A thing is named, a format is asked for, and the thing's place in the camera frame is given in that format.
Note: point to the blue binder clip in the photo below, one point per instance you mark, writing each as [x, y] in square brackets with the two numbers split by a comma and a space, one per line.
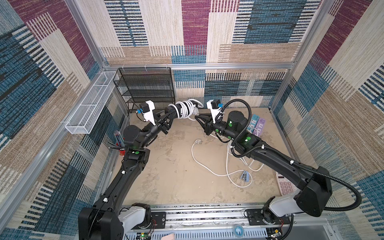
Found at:
[246, 177]

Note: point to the black wire shelf rack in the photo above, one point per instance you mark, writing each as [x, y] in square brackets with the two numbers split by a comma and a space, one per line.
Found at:
[137, 85]

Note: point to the blue round sticker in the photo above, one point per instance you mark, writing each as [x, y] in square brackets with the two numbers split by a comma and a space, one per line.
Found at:
[238, 231]

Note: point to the purple power strip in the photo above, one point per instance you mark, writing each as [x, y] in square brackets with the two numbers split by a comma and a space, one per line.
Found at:
[258, 130]

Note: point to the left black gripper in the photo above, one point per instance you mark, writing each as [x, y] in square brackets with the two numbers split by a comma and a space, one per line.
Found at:
[161, 123]

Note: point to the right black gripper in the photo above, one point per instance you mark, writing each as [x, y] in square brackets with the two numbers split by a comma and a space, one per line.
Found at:
[210, 123]

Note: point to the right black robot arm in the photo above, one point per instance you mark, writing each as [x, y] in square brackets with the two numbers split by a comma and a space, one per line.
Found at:
[313, 185]

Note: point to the white mesh wall basket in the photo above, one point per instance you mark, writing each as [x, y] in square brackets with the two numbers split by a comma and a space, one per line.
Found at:
[87, 113]

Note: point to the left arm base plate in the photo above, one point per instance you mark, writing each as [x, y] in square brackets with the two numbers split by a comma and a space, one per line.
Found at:
[156, 221]

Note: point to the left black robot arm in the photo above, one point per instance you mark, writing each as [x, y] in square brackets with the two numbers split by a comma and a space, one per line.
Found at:
[106, 220]

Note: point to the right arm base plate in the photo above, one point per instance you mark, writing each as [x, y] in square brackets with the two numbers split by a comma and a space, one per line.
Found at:
[258, 217]

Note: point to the pens in red cup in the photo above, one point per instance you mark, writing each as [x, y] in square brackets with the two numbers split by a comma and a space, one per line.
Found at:
[119, 143]

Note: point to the aluminium front rail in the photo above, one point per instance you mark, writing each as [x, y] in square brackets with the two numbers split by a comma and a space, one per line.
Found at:
[216, 222]

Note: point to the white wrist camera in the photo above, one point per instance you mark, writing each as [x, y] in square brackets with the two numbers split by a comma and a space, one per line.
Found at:
[145, 112]
[216, 108]

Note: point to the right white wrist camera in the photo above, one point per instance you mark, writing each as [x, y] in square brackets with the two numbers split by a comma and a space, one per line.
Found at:
[216, 108]

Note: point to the black power strip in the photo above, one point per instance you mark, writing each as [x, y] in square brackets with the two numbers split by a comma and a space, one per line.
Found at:
[185, 109]

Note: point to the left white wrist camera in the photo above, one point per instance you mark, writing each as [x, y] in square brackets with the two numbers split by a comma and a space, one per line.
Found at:
[145, 112]

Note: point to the pink white calculator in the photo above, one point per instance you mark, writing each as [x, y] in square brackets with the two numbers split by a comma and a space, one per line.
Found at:
[285, 186]

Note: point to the teal power strip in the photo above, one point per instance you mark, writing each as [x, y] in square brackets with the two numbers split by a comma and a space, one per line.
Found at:
[253, 123]

